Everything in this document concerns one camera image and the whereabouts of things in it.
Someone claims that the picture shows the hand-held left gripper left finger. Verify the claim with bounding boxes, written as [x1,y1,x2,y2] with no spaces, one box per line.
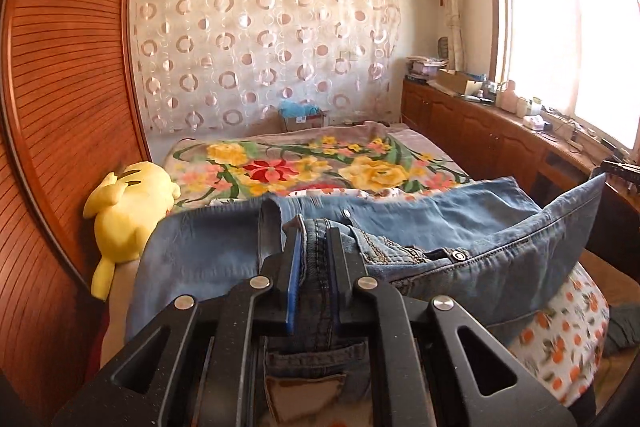
[50,227,305,427]

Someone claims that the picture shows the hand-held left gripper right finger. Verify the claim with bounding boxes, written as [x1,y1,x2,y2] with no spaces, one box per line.
[325,227,578,427]

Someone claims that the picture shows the window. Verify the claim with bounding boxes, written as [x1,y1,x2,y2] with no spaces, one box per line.
[487,0,640,152]

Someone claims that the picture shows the stack of papers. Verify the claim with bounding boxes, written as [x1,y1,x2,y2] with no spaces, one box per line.
[406,55,449,82]

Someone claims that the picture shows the white plastic bottle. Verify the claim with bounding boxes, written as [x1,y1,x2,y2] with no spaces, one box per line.
[497,79,518,112]

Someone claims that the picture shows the wooden cabinet row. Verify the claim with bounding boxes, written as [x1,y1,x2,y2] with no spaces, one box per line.
[401,77,640,258]

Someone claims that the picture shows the blue plastic bag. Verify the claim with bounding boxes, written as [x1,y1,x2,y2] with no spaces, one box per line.
[277,99,321,120]

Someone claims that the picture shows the orange-print white bed sheet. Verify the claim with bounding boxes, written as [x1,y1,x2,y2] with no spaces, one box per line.
[207,184,612,409]

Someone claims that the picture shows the open cardboard box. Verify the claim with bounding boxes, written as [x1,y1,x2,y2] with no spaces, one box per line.
[436,69,483,95]

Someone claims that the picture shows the yellow plush toy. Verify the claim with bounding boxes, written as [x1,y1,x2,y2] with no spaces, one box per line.
[82,161,182,303]

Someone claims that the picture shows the floral blanket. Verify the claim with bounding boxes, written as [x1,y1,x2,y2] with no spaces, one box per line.
[162,121,473,208]

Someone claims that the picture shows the dark cloth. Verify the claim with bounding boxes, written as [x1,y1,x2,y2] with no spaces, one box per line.
[606,302,640,349]

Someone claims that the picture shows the circle-patterned sheer curtain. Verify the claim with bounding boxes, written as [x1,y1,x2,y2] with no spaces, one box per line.
[131,0,407,135]

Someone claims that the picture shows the slatted wooden wardrobe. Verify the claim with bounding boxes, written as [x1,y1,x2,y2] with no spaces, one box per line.
[0,0,153,413]

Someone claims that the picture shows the small cardboard box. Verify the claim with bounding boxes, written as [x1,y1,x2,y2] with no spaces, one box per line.
[282,109,331,132]

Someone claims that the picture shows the blue denim pants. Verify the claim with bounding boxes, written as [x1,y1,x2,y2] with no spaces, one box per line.
[125,176,608,427]

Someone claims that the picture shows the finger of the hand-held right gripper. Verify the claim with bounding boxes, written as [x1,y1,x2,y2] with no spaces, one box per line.
[600,159,640,194]

